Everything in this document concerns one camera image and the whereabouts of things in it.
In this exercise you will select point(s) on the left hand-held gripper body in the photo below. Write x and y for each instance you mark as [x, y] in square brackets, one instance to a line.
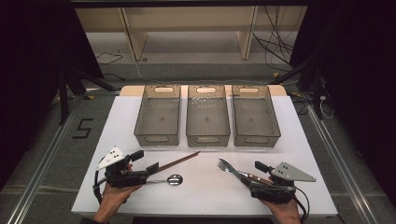
[124, 178]

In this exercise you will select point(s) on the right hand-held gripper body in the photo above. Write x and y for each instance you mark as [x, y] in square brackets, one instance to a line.
[274, 193]

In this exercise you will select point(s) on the silver metal spoon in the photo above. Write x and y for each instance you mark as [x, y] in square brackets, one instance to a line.
[175, 179]

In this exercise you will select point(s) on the brown wooden chopstick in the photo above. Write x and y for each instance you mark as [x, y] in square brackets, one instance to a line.
[180, 160]

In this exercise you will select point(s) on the smoky clear plastic bin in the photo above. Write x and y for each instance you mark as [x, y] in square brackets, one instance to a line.
[207, 119]
[158, 119]
[255, 119]

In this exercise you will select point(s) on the person's right hand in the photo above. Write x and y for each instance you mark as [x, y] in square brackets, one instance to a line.
[285, 213]

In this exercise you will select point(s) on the person's left hand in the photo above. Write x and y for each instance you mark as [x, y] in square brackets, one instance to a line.
[113, 199]

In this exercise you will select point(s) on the black metal stand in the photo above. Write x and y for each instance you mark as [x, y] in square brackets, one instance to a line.
[316, 87]
[63, 93]

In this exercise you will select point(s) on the black curtain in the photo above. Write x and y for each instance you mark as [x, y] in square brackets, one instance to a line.
[358, 77]
[34, 77]

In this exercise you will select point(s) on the light wooden shelf unit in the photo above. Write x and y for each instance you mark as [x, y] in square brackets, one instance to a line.
[186, 18]

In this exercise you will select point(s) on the metal floor rail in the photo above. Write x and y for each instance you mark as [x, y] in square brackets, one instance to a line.
[342, 161]
[40, 174]

